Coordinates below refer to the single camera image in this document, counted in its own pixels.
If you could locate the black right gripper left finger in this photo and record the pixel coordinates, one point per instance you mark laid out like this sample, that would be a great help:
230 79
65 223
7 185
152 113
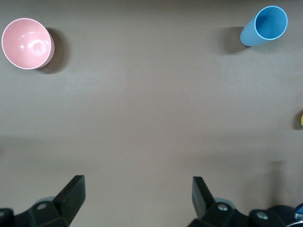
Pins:
59 210

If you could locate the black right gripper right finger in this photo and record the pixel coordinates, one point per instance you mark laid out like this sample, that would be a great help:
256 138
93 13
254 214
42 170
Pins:
213 215

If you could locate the black cooking pot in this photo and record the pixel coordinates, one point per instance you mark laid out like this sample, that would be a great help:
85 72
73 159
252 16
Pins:
285 216

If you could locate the brown table cover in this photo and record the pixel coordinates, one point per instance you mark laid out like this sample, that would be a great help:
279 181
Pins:
146 106

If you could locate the yellow lemon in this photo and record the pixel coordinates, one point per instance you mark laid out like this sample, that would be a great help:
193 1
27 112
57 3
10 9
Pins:
301 121

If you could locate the pink bowl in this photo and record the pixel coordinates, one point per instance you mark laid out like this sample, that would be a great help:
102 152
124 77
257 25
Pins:
26 43

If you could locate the empty blue cup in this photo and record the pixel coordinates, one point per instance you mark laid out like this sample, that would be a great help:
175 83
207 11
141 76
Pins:
248 35

